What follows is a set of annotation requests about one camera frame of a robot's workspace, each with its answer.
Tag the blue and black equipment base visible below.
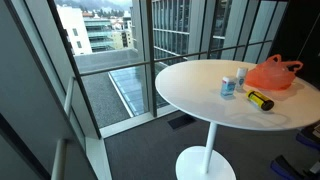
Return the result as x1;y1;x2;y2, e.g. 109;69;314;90
270;121;320;180

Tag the black floor vent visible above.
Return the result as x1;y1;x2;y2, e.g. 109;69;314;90
168;115;195;130

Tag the orange plastic bag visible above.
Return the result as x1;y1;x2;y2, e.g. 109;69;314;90
245;54;303;90

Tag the round white pedestal table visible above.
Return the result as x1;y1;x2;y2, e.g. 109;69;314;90
155;60;320;180

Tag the brown and yellow medicine bottle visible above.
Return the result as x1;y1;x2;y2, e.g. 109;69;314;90
246;90;274;111

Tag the blue and white medicine box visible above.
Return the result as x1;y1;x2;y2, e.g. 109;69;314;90
220;76;236;96

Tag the white bottle with blue label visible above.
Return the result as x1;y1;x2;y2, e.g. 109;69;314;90
236;67;248;89

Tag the white handrail bar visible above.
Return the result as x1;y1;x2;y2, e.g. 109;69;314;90
51;76;75;180

